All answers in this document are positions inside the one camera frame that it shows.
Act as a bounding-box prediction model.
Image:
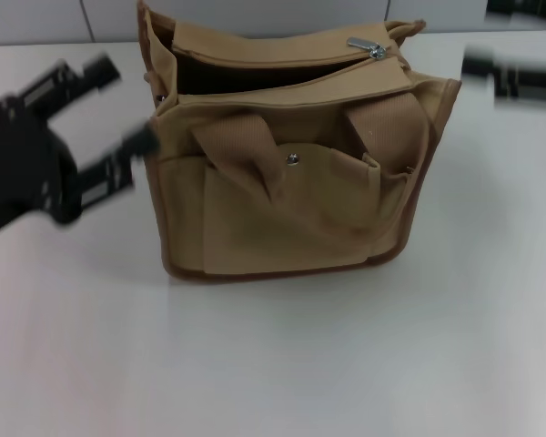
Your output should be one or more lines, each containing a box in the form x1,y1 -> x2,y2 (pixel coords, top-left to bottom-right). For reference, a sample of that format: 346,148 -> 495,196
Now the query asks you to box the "silver metal zipper pull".
347,36 -> 387,61

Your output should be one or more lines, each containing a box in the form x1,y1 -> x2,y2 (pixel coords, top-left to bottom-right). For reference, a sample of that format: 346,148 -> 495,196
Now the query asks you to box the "khaki canvas food bag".
136,0 -> 463,286

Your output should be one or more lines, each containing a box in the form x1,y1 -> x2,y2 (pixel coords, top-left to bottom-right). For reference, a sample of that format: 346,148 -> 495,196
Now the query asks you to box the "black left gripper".
0,54 -> 161,229

